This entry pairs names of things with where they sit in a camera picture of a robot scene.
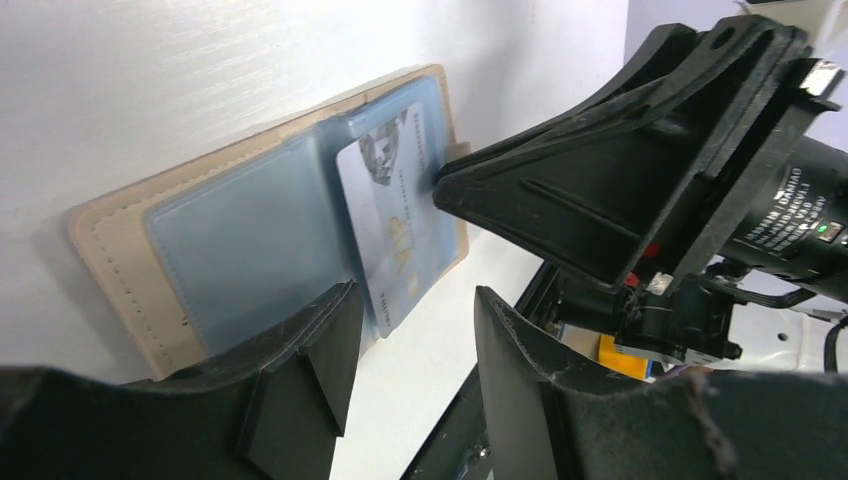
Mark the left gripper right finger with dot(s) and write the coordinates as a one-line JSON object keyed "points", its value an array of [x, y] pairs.
{"points": [[552, 413]]}

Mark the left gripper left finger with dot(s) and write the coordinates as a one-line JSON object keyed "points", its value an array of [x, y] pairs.
{"points": [[272, 407]]}

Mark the silver VIP card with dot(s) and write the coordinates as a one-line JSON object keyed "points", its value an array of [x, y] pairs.
{"points": [[404, 242]]}

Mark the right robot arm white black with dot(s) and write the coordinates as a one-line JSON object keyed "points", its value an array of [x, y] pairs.
{"points": [[681, 212]]}

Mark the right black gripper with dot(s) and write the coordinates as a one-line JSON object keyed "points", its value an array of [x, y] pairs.
{"points": [[683, 198]]}

